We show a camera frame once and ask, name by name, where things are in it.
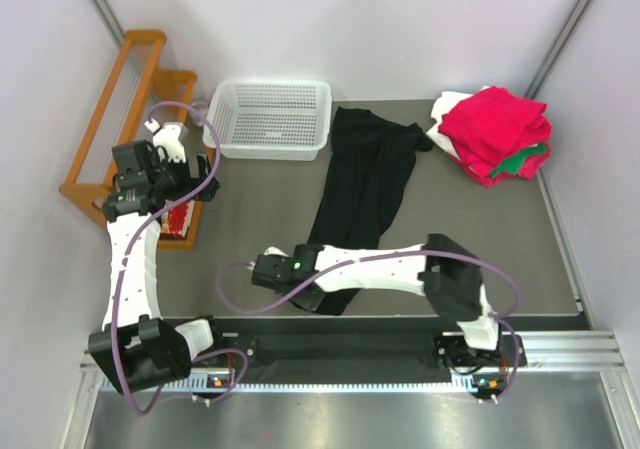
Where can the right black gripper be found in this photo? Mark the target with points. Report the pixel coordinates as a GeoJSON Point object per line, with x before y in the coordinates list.
{"type": "Point", "coordinates": [310, 304]}

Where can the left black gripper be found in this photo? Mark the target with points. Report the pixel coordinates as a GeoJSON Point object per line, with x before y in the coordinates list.
{"type": "Point", "coordinates": [201, 180]}

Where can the black t shirt blue logo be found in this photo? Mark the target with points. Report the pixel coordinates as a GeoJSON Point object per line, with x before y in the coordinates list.
{"type": "Point", "coordinates": [371, 163]}

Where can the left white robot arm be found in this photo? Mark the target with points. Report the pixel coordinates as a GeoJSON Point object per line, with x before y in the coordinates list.
{"type": "Point", "coordinates": [136, 348]}

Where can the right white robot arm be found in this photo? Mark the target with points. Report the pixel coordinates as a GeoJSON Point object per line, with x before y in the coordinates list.
{"type": "Point", "coordinates": [448, 276]}

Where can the red box in rack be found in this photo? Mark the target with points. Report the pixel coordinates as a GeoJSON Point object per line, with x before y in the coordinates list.
{"type": "Point", "coordinates": [176, 222]}

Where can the small clear plastic cup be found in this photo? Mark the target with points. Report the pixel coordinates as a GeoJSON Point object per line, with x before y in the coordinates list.
{"type": "Point", "coordinates": [200, 110]}

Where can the white plastic perforated basket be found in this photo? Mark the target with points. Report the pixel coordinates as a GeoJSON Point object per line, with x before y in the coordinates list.
{"type": "Point", "coordinates": [270, 119]}

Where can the orange wooden rack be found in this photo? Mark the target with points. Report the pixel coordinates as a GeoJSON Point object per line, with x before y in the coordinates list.
{"type": "Point", "coordinates": [136, 82]}

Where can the green folded t shirt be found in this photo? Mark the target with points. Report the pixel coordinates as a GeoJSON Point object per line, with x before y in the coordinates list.
{"type": "Point", "coordinates": [522, 163]}

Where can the white folded t shirt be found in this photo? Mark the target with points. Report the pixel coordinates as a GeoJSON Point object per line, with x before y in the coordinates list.
{"type": "Point", "coordinates": [454, 114]}

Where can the red folded t shirt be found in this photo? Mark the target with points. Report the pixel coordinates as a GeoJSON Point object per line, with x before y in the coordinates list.
{"type": "Point", "coordinates": [510, 124]}

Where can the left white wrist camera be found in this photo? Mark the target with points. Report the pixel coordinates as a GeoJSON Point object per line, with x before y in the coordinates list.
{"type": "Point", "coordinates": [168, 140]}

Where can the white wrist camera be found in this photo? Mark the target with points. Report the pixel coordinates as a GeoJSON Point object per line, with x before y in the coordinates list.
{"type": "Point", "coordinates": [274, 252]}
{"type": "Point", "coordinates": [168, 140]}

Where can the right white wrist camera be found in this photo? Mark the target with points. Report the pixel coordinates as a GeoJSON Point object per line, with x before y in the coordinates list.
{"type": "Point", "coordinates": [274, 252]}

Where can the white slotted cable duct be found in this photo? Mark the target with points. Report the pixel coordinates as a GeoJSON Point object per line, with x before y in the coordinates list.
{"type": "Point", "coordinates": [215, 382]}

